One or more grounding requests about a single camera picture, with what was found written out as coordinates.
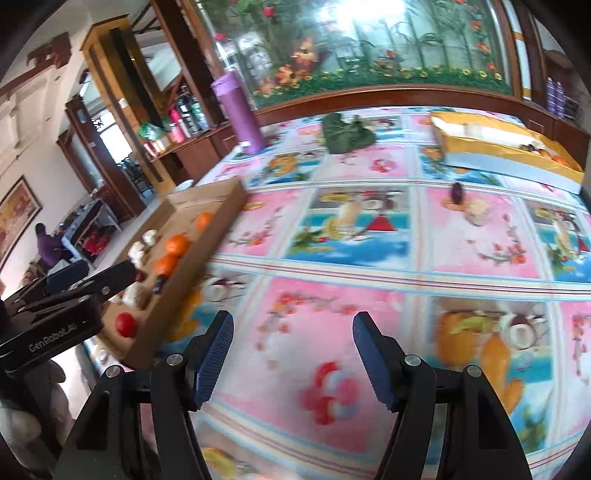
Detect red tomato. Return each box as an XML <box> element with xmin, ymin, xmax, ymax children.
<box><xmin>115</xmin><ymin>312</ymin><xmax>138</xmax><ymax>339</ymax></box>

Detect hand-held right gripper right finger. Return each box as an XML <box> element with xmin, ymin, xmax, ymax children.
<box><xmin>352</xmin><ymin>312</ymin><xmax>534</xmax><ymax>480</ymax></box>

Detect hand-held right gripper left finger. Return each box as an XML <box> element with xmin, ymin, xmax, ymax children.
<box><xmin>53</xmin><ymin>310</ymin><xmax>235</xmax><ymax>480</ymax></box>

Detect framed wall painting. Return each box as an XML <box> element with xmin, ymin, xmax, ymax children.
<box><xmin>0</xmin><ymin>175</ymin><xmax>43</xmax><ymax>273</ymax></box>

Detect wooden sideboard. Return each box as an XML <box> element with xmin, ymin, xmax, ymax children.
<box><xmin>148</xmin><ymin>85</ymin><xmax>591</xmax><ymax>185</ymax></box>

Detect black thermos flask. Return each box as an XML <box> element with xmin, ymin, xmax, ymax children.
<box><xmin>175</xmin><ymin>95</ymin><xmax>197</xmax><ymax>137</ymax></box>

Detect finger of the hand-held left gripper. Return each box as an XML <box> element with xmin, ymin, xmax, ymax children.
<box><xmin>60</xmin><ymin>260</ymin><xmax>150</xmax><ymax>305</ymax></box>
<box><xmin>0</xmin><ymin>259</ymin><xmax>90</xmax><ymax>313</ymax></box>

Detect dark dining chairs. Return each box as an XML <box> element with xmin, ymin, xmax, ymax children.
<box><xmin>121</xmin><ymin>157</ymin><xmax>155</xmax><ymax>199</ymax></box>

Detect green leafy vegetable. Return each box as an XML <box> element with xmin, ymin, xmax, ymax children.
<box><xmin>322</xmin><ymin>113</ymin><xmax>376</xmax><ymax>154</ymax></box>

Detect red bag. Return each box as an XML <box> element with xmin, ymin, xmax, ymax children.
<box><xmin>83</xmin><ymin>231</ymin><xmax>112</xmax><ymax>254</ymax></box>

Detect brown cardboard tray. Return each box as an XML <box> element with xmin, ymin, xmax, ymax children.
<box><xmin>95</xmin><ymin>178</ymin><xmax>250</xmax><ymax>370</ymax></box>

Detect purple thermos bottle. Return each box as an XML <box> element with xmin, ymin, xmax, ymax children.
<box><xmin>211</xmin><ymin>69</ymin><xmax>266</xmax><ymax>155</ymax></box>

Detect fruit printed tablecloth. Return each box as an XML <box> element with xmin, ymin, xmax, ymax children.
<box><xmin>76</xmin><ymin>107</ymin><xmax>591</xmax><ymax>480</ymax></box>

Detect pink bottle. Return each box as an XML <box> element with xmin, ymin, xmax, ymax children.
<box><xmin>168</xmin><ymin>108</ymin><xmax>188</xmax><ymax>144</ymax></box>

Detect yellow cardboard box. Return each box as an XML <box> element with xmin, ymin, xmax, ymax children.
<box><xmin>429</xmin><ymin>111</ymin><xmax>585</xmax><ymax>195</ymax></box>

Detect white garlic toy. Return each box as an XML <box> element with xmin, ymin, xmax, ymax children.
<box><xmin>466</xmin><ymin>199</ymin><xmax>492</xmax><ymax>227</ymax></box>

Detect grey side table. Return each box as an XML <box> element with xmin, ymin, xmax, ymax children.
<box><xmin>60</xmin><ymin>198</ymin><xmax>123</xmax><ymax>261</ymax></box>

